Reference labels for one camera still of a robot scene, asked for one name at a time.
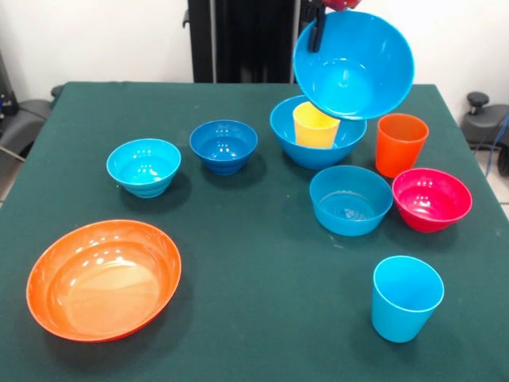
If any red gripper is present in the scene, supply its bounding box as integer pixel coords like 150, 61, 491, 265
308, 0, 362, 54

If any large blue plastic bowl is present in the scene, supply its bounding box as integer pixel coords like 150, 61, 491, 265
293, 10, 416, 121
269, 95, 368, 170

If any small cyan plastic bowl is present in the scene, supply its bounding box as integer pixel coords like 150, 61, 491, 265
106, 138, 182, 199

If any orange plastic cup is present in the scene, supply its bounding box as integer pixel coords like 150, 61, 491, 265
375, 113, 430, 179

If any large orange plastic bowl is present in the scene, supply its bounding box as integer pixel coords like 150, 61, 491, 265
25, 219, 183, 343

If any blue flat-bottomed ringed bowl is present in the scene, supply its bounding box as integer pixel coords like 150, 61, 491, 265
309, 165, 394, 237

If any light blue plastic cup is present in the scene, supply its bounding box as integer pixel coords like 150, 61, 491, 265
371, 255, 445, 344

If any black equipment base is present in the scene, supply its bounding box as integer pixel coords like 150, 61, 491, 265
0, 51, 53, 160
460, 91, 509, 150

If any pink plastic bowl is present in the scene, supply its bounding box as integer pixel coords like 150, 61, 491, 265
391, 167, 473, 234

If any yellow plastic cup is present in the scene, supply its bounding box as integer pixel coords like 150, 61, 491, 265
293, 101, 342, 150

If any dark green tablecloth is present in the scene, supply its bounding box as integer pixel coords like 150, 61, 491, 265
0, 81, 509, 382

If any dark blue plastic bowl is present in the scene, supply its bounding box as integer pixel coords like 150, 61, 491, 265
188, 119, 259, 175

